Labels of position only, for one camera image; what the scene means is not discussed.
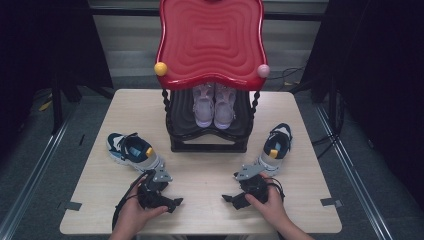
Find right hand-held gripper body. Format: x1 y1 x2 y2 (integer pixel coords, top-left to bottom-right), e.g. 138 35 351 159
234 163 270 206

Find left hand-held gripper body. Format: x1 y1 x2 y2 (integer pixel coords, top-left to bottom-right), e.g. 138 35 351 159
136 162 174 211

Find navy and white sneaker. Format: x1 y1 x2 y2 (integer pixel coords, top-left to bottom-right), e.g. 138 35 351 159
106 132 166 175
254 122 294 178

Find purple glitter sandal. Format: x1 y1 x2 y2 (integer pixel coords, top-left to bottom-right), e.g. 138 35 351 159
192 82 216 129
213 82 238 131

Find red and black shoe rack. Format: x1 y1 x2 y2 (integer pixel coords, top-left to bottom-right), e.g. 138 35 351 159
153 0 271 154

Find person's right hand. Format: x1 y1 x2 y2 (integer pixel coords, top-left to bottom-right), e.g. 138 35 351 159
244 172 292 232

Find person's left hand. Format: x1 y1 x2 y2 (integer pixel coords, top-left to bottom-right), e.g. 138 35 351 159
111 179 170 240

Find grey tape strip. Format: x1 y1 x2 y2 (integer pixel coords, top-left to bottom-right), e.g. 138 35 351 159
56 200 83 212
319 196 344 209

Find black metal stand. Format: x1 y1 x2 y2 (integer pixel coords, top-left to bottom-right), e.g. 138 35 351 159
49 74 83 136

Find yellow tape piece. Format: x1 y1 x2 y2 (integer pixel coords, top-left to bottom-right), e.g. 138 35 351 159
37 99 53 113

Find black curtain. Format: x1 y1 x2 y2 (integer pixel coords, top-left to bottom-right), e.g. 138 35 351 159
299 0 424 209
0 0 115 161

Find black floor cables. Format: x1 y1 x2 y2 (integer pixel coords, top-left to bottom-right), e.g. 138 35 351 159
266 65 339 160

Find metal floor rail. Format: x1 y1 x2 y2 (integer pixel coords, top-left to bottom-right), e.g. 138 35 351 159
314 101 396 240
0 106 83 240

